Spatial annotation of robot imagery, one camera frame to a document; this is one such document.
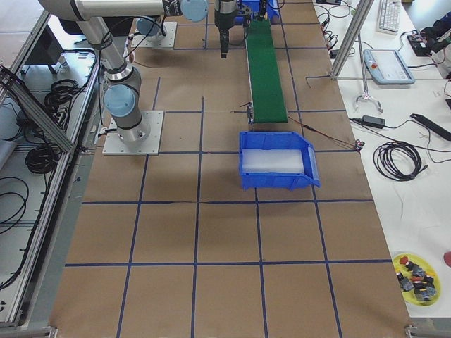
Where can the teach pendant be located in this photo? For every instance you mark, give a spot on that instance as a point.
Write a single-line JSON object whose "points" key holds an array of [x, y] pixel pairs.
{"points": [[387, 67]]}

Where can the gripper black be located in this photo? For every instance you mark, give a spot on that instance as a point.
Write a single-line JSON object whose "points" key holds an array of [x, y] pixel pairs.
{"points": [[224, 17], [262, 7]]}

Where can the blue bin left side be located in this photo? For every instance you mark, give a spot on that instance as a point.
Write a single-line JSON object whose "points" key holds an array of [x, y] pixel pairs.
{"points": [[272, 8]]}

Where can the green conveyor belt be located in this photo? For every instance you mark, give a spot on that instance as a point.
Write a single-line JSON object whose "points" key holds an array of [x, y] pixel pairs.
{"points": [[267, 104]]}

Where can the white keyboard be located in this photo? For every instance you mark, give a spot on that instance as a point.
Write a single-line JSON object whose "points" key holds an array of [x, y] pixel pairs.
{"points": [[388, 16]]}

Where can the blue bin right side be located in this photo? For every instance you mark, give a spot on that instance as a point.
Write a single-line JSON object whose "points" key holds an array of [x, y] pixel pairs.
{"points": [[277, 160]]}

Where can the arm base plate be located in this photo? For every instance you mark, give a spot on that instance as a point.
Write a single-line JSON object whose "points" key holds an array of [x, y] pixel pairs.
{"points": [[144, 139], [160, 41]]}

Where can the blue bin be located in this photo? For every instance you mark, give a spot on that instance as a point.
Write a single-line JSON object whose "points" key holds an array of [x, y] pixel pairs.
{"points": [[277, 160], [272, 8]]}

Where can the aluminium frame post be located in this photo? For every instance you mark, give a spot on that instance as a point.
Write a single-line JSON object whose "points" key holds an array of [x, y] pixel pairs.
{"points": [[361, 12]]}

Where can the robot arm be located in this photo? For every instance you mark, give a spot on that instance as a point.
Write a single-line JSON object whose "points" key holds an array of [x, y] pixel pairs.
{"points": [[121, 98], [148, 26]]}

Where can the black power adapter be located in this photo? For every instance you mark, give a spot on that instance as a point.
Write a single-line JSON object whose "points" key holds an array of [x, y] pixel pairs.
{"points": [[371, 121]]}

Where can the yellow plate of buttons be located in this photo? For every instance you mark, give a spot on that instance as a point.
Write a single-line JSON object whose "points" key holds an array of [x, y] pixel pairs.
{"points": [[418, 281]]}

